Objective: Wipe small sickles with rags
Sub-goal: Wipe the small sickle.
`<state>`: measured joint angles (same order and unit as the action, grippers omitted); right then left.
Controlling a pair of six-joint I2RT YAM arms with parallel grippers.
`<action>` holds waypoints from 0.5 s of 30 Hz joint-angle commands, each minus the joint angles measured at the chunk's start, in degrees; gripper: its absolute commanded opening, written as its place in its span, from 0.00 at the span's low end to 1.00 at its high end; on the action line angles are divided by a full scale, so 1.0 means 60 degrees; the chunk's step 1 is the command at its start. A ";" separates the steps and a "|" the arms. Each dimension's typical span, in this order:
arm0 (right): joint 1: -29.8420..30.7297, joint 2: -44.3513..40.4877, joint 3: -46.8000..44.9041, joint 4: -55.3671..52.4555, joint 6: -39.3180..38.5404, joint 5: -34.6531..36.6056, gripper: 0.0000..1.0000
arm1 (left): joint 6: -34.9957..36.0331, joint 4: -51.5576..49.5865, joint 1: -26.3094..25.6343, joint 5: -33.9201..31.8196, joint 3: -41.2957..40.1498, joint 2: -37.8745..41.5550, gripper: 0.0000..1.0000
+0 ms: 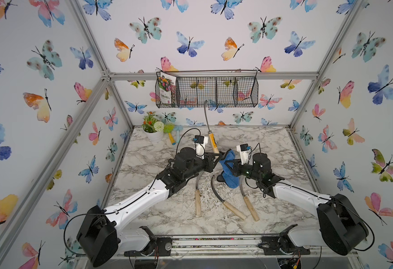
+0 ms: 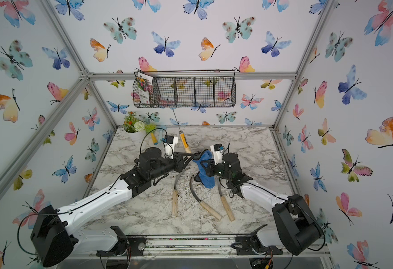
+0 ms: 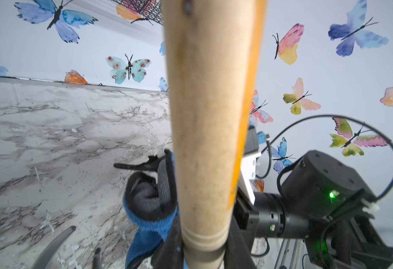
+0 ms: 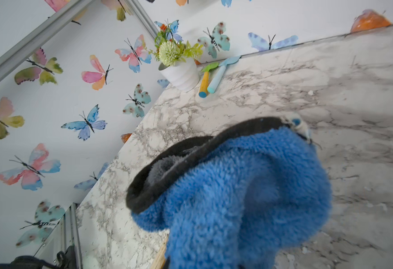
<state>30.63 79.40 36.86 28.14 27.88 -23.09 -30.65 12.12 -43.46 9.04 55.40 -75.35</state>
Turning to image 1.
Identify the potted artificial plant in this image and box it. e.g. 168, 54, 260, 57
142, 112, 165, 143

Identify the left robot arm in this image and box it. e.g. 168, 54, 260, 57
76, 147, 226, 267

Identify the colourful booklet in basket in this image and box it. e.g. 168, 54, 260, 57
157, 71, 177, 105

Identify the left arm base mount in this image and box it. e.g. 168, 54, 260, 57
121, 226, 173, 257

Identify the green yellow toy brush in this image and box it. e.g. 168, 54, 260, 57
164, 124, 176, 145

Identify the black wire basket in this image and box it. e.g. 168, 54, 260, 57
155, 70, 259, 108

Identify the light blue toy tool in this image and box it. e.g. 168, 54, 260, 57
174, 125, 183, 143

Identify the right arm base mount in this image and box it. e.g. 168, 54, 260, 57
257, 224, 310, 256

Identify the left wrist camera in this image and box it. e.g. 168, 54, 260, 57
193, 135, 208, 160

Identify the aluminium front rail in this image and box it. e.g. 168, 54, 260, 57
71, 234, 355, 260

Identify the sickle wooden handle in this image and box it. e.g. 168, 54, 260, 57
203, 100, 220, 154
239, 177, 260, 222
195, 172, 203, 217
211, 176, 247, 220

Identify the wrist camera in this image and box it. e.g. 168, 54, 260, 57
193, 135, 208, 160
236, 143, 251, 165

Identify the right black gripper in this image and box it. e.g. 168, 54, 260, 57
225, 158, 263, 184

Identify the blue rag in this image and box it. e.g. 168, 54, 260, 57
222, 168, 239, 189

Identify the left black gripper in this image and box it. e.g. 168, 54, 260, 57
181, 152, 220, 182

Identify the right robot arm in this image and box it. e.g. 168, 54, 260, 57
220, 150, 374, 256

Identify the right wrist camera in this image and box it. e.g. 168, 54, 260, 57
236, 143, 251, 165

